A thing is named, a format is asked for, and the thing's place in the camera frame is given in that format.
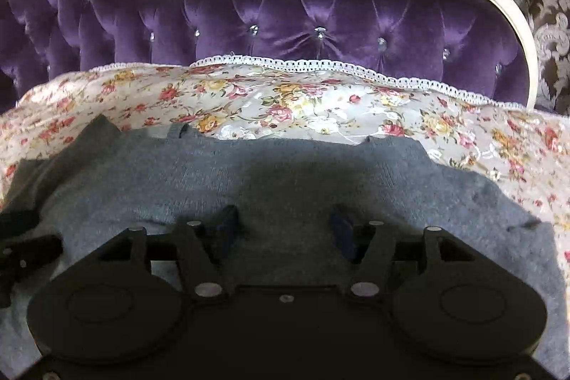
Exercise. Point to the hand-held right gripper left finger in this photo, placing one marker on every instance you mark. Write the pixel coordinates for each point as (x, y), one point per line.
(229, 220)

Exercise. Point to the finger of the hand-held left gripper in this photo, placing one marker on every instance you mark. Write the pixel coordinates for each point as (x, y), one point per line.
(31, 251)

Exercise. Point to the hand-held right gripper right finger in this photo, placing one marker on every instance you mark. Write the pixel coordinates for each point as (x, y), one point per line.
(343, 229)

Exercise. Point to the grey argyle sweater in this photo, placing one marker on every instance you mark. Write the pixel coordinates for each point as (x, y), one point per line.
(285, 179)

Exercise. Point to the floral blanket with lace edge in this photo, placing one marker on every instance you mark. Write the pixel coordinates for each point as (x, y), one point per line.
(285, 104)

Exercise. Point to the purple tufted sofa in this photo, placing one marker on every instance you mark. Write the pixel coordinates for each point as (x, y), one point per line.
(311, 10)

